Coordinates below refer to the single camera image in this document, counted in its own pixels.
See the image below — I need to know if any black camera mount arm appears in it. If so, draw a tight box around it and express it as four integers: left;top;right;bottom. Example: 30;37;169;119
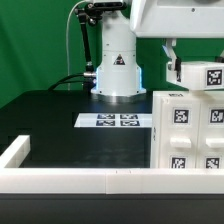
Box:
74;3;108;88

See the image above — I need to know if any white cabinet body box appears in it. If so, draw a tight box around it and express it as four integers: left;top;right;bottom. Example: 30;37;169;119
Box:
150;91;224;168

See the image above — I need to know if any white marker base plate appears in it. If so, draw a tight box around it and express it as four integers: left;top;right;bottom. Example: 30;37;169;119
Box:
74;113;152;128

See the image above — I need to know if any black cable bundle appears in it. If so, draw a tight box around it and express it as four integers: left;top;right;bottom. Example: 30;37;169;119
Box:
47;73;95;92

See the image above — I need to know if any grey thin cable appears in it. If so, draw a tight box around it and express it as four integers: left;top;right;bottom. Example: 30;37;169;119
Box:
65;0;88;92

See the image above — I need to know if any white U-shaped fence frame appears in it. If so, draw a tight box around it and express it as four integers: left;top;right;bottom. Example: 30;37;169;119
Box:
0;135;224;194

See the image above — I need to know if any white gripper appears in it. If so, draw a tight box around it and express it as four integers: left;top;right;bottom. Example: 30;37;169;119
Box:
130;0;224;82

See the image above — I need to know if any white cabinet top block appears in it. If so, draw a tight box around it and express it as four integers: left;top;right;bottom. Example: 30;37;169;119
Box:
166;61;224;91

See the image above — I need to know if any white cabinet door panel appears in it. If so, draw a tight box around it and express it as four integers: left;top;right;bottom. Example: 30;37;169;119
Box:
196;99;224;169
159;98;200;169

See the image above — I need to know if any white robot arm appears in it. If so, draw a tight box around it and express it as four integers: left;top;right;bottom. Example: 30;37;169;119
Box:
85;0;224;101

